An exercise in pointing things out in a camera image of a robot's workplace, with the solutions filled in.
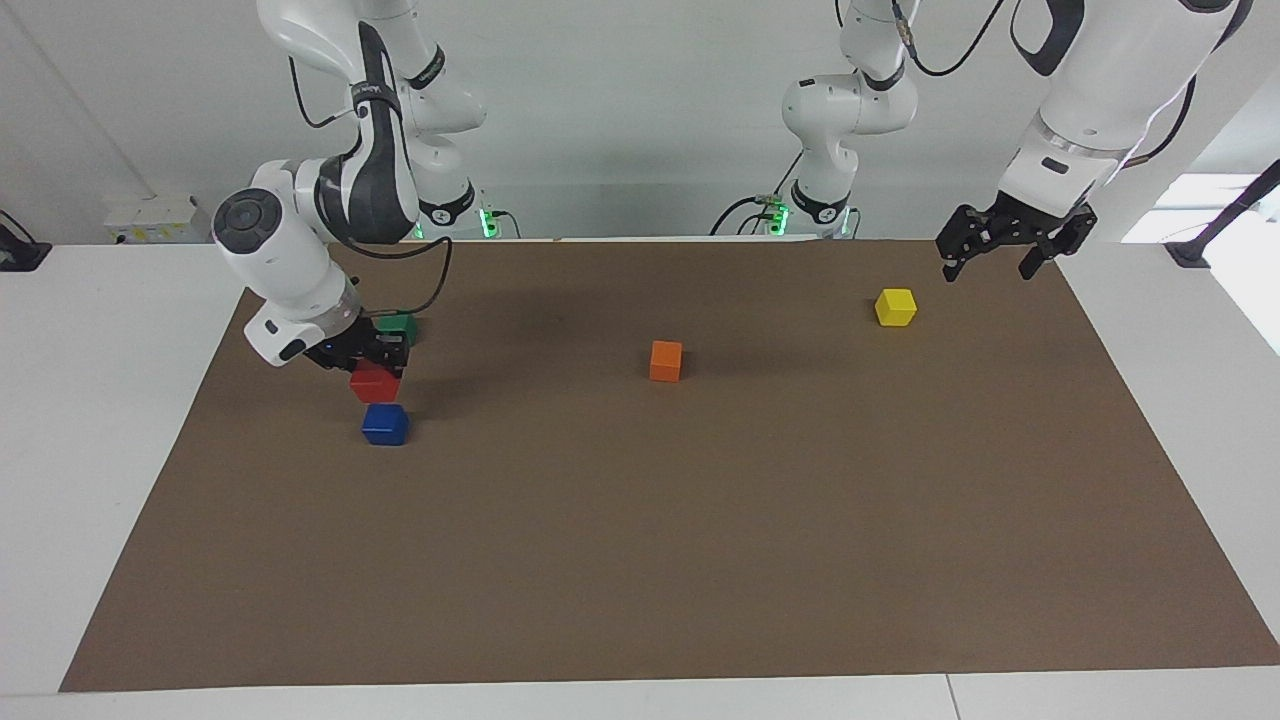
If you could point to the green wooden block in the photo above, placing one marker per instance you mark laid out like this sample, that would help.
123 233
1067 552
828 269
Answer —
402 326

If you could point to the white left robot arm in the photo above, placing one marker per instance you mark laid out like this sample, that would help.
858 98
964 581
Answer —
1110 70

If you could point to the orange wooden block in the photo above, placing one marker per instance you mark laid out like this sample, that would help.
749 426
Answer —
665 361

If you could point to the black table clamp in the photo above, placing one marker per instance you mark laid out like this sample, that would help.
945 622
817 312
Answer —
20 255

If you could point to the black angled stand mount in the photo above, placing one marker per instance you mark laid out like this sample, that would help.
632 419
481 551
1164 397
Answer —
1225 215

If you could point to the brown paper mat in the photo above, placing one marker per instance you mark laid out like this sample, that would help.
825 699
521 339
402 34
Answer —
640 550

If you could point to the red wooden block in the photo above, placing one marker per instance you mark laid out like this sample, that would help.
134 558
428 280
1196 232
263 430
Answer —
375 386

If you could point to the white power box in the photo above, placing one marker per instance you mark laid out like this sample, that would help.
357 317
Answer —
150 215

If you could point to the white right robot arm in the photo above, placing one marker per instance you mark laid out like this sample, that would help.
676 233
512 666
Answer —
290 260

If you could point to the yellow wooden block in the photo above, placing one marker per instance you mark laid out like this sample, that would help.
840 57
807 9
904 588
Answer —
895 307

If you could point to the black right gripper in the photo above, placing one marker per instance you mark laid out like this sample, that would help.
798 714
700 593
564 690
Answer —
355 348

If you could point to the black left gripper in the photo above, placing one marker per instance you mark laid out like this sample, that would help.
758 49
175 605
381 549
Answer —
1025 218

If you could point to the blue wooden block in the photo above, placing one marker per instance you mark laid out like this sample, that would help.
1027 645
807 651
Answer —
385 425

